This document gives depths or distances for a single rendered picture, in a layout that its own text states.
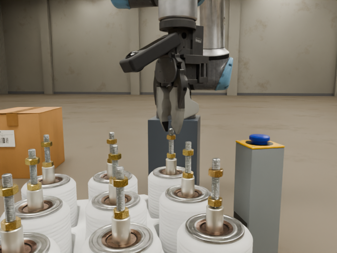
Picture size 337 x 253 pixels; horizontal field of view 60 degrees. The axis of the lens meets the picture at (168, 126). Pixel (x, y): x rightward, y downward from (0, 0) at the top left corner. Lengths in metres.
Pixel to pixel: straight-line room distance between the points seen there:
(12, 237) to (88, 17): 10.18
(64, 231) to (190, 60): 0.36
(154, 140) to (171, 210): 0.62
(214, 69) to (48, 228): 0.76
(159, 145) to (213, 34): 0.43
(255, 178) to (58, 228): 0.36
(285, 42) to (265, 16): 0.96
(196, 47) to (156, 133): 0.53
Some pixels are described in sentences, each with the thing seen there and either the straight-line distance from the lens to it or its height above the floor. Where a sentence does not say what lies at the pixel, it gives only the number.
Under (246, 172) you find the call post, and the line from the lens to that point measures 0.60.
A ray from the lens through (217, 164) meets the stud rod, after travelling 0.37.
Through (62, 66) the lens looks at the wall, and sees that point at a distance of 10.71.
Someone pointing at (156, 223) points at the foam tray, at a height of 0.18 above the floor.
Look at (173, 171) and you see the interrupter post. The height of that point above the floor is 0.26.
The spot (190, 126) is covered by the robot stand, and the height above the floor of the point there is 0.28.
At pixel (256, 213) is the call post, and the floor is 0.18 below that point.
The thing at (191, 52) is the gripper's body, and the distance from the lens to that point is 0.59.
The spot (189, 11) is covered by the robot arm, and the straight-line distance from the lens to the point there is 0.57.
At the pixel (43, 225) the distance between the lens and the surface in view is 0.46.
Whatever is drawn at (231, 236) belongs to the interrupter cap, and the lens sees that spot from 0.38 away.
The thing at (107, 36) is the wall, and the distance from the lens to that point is 10.11.
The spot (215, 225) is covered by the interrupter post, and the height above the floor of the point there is 0.26.
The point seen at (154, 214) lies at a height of 0.18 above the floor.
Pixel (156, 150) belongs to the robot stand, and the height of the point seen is 0.19.
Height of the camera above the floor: 0.44
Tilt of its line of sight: 9 degrees down
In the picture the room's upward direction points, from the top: straight up
